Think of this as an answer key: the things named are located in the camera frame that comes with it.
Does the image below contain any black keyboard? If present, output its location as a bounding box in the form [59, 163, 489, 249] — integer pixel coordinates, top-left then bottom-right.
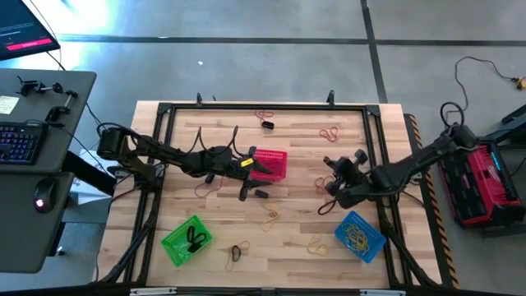
[0, 121, 49, 165]

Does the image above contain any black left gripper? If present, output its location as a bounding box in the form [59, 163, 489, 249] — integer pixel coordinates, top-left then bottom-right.
[221, 152, 275, 202]

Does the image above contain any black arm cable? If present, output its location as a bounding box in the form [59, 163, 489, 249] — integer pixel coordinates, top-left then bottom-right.
[180, 124, 242, 160]
[317, 101, 468, 216]

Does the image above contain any green plastic basket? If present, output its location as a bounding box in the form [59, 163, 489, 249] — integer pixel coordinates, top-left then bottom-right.
[160, 214, 214, 268]

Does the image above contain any white paper sheet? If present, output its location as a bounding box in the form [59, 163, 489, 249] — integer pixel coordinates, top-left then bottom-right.
[67, 166, 118, 206]

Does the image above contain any black yellow hazard strip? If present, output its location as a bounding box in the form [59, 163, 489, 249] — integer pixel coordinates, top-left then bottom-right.
[404, 113, 461, 289]

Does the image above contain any grey desk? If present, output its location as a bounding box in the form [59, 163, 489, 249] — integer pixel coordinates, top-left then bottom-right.
[0, 68, 99, 275]

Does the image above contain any silver aluminium profile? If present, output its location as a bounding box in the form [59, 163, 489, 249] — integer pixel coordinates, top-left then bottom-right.
[359, 289, 408, 296]
[129, 286, 178, 296]

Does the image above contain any black metal stand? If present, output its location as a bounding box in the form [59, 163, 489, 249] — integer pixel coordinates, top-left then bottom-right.
[482, 103, 526, 146]

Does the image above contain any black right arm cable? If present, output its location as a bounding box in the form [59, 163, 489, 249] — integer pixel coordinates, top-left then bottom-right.
[317, 101, 468, 216]

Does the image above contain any red and black tool case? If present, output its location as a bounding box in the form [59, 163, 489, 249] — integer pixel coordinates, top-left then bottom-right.
[437, 137, 526, 229]

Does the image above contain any black floor cable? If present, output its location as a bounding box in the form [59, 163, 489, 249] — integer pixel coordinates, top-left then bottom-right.
[445, 56, 517, 148]

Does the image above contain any black computer mouse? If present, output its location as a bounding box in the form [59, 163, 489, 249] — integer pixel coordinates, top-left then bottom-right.
[32, 176, 59, 215]

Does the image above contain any red plastic basket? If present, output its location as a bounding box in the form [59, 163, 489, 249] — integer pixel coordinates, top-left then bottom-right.
[248, 148, 288, 183]

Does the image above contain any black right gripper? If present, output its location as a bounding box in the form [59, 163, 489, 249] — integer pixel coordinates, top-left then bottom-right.
[323, 155, 373, 209]

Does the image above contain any black screw clamp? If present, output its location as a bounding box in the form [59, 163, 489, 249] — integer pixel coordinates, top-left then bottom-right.
[44, 89, 80, 124]
[16, 75, 65, 98]

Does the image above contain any blue plastic basket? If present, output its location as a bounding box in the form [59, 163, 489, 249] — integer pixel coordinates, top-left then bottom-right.
[334, 210, 388, 265]

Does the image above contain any computer monitor with red bar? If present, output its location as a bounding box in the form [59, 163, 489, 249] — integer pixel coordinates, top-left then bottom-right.
[0, 0, 62, 62]

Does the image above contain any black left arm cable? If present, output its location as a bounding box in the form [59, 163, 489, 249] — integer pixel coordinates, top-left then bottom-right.
[180, 124, 242, 160]

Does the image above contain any thin grey monitor cable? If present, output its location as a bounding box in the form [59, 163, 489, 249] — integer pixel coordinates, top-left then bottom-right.
[26, 0, 67, 71]

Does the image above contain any black desk support beam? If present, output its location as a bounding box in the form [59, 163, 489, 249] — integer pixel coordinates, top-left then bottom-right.
[61, 150, 118, 197]

